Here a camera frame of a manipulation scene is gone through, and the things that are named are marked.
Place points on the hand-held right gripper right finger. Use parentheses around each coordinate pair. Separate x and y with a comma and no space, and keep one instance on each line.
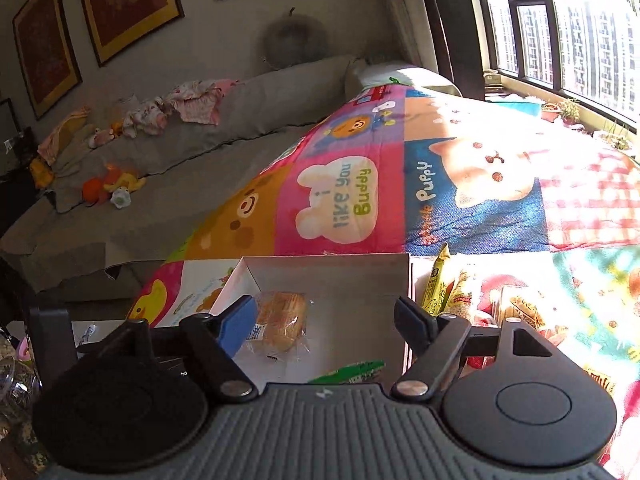
(412,322)

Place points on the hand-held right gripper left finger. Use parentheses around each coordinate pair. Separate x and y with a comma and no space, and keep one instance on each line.
(239,327)

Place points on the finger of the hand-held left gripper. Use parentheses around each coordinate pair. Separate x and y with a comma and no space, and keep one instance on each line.
(50,345)

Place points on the clear bread packet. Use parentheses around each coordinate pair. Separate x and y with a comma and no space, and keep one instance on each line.
(282,317)

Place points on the white cardboard box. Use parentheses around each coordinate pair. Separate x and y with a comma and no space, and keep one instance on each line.
(340,280)

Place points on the biscuit sticks packet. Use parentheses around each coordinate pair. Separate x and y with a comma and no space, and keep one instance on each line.
(525,310)

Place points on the yellow snack packet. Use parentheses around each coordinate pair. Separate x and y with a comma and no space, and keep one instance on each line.
(436,280)

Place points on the glass jar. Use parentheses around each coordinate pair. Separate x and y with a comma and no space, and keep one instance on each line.
(17,385)

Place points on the red white snack packet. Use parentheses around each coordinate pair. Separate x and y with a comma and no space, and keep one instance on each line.
(462,295)

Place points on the green snack packet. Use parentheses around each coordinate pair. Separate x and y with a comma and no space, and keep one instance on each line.
(350,372)

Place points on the colourful printed blanket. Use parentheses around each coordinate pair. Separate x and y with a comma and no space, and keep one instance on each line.
(350,200)

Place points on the white green toy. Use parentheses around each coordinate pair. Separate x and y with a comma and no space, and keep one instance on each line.
(121,198)

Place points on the dark furniture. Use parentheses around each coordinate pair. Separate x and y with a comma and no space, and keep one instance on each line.
(15,185)

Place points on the orange yellow plush toy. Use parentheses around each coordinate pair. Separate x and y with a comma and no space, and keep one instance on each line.
(112,180)

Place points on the pink yellow cloth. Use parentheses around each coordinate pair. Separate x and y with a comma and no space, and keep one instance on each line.
(65,132)

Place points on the small plush toy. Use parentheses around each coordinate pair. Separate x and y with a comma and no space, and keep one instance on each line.
(102,137)

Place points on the pink floral baby garment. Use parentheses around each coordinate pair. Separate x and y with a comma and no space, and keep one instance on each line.
(145,117)
(200,102)

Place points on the white pillow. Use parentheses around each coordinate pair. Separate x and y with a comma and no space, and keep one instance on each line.
(420,77)

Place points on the small potted plant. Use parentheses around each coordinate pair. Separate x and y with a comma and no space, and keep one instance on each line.
(615,137)
(562,110)

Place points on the gold framed red picture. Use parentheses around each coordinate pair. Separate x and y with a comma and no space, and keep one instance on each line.
(127,5)
(47,45)

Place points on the dark curtain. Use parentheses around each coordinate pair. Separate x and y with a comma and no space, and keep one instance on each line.
(445,15)

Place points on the window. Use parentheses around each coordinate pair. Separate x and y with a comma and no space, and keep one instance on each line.
(575,20)

